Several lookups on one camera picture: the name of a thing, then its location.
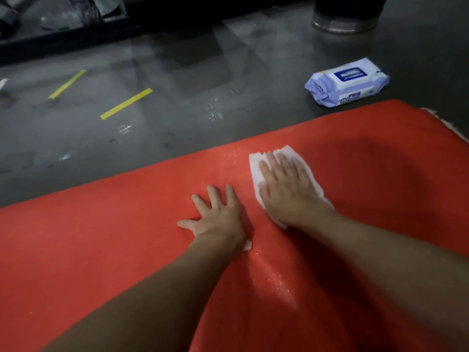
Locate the person's left hand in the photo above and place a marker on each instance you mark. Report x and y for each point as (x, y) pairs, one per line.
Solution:
(220, 219)

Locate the person's right hand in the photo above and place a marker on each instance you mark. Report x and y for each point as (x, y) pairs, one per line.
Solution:
(289, 197)

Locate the white wet wipe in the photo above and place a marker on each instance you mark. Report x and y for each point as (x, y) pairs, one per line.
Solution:
(254, 161)

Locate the red mat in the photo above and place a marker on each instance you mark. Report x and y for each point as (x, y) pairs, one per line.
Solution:
(110, 234)

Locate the pale blue wipes pack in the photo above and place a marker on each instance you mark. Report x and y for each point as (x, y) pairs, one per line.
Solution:
(348, 84)

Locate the person's left forearm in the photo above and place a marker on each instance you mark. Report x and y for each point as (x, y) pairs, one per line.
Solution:
(146, 300)

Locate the person's right forearm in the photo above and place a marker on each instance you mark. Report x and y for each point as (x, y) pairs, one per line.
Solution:
(392, 274)

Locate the yellow tape strip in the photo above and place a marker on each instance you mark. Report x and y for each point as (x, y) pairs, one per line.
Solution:
(126, 104)
(67, 84)

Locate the white fluffy padding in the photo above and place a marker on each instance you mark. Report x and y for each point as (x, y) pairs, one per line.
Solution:
(450, 126)

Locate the black round base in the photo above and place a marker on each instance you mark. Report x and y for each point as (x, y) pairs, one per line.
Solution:
(348, 14)

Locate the black gym machine frame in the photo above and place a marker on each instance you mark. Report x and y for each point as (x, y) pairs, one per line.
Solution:
(73, 32)

